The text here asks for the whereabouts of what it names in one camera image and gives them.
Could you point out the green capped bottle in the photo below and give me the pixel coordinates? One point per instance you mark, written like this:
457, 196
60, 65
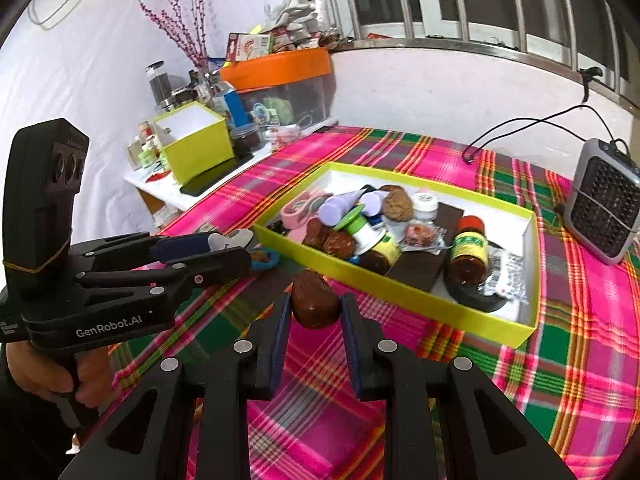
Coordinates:
352, 222

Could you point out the lime green cube box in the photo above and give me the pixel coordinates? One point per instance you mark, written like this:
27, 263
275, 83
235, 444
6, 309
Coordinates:
200, 155

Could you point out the brown walnut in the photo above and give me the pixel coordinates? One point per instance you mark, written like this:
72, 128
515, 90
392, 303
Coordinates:
398, 208
392, 191

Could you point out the shallow lime green box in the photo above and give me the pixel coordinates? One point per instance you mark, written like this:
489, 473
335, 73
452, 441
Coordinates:
505, 225

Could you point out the red lid sauce jar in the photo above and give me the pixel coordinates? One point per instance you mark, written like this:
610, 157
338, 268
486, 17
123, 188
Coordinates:
467, 255

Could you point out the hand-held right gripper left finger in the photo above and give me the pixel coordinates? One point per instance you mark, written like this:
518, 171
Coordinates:
278, 347

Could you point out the dark glass jar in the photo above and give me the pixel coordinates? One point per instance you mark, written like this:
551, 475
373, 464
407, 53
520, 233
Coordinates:
160, 87

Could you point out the light purple tube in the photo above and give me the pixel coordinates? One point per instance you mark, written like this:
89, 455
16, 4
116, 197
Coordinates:
332, 210

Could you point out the black phone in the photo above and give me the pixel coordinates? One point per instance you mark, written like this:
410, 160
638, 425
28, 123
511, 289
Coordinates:
210, 180

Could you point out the steel window grille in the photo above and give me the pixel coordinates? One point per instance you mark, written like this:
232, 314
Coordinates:
450, 49

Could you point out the blue label bottle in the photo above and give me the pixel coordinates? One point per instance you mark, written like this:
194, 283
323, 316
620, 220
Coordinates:
235, 107

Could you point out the dark brown lump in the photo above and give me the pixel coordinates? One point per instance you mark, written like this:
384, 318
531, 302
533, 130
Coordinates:
312, 305

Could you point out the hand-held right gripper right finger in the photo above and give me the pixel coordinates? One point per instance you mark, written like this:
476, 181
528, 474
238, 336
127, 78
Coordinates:
353, 347

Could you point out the small clear plastic jar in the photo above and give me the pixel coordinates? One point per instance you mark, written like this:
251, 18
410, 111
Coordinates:
247, 142

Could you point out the white gloves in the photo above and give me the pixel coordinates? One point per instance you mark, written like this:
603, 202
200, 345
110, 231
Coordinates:
290, 12

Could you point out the black round disc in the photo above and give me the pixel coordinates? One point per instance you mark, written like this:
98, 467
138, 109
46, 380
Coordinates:
475, 300

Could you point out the small purple bottle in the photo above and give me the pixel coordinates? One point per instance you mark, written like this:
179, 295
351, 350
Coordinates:
372, 205

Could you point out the orange lid storage bin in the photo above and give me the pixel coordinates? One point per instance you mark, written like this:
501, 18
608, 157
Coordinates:
280, 67

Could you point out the person's left hand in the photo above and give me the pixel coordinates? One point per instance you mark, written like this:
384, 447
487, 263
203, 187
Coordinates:
95, 375

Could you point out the red white packet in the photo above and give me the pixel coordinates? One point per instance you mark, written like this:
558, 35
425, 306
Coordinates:
282, 136

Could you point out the small white jar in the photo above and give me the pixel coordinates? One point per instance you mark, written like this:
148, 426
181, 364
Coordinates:
425, 205

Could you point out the white printed packet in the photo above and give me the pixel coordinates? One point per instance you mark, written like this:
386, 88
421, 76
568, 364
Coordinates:
507, 275

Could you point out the pink flower branches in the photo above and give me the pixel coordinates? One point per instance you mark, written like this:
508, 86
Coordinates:
200, 57

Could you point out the red white carton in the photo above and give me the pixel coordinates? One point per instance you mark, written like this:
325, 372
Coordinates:
250, 46

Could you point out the grey portable fan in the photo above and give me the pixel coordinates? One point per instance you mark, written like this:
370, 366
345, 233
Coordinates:
605, 210

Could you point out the clear wrapped brown snack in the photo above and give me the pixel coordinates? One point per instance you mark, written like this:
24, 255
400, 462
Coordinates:
420, 235

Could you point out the steel lidded cup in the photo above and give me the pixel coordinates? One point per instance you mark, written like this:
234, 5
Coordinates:
177, 99

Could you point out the dark brown dried fruit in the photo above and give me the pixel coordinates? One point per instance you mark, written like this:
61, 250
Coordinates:
315, 232

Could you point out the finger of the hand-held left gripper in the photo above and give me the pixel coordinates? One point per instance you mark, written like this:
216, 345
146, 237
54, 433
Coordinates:
185, 245
220, 266

